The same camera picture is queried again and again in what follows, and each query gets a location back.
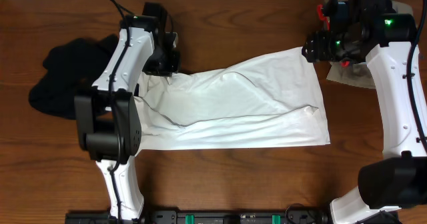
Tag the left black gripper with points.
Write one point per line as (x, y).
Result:
(173, 68)

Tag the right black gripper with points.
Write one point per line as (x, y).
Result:
(317, 43)

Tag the white t-shirt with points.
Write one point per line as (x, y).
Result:
(273, 100)

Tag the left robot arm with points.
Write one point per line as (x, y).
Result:
(108, 125)

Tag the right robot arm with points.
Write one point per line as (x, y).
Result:
(399, 180)

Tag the khaki folded garment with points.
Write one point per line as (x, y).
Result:
(353, 75)

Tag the black t-shirt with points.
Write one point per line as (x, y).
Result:
(71, 68)

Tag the black mounting rail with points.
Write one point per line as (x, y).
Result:
(293, 215)

